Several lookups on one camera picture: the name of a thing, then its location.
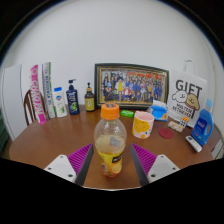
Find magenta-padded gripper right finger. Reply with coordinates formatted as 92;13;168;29
129;143;181;187

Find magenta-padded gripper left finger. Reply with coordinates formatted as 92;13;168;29
43;143;95;187

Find orange juice bottle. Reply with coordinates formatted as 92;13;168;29
93;102;128;178

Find flat round red coaster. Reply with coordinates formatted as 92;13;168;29
158;127;175;140

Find white remote control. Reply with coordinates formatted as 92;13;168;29
185;134;203;153

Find small snack packet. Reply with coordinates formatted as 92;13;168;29
167;120;184;133

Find pink and yellow mug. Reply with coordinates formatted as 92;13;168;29
131;110;155;140

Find small puzzle cube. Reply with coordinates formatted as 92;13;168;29
179;116;190;129

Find blue tissue pack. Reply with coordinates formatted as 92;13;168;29
146;99;169;122

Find blue detergent bottle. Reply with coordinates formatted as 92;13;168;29
190;98;215;147

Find white shampoo bottle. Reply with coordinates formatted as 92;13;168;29
53;86;69;118

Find small green box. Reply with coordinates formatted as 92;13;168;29
120;109;135;118

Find wooden chair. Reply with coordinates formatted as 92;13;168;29
23;89;41;127

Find dark blue pump bottle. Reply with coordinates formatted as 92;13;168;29
65;78;81;116

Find brown pump bottle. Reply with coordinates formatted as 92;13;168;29
84;82;96;112

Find tall pink box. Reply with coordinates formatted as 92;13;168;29
29;64;48;125

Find white printed gift bag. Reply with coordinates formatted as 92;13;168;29
166;59;208;129

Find framed group photo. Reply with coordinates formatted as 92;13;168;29
93;62;170;111

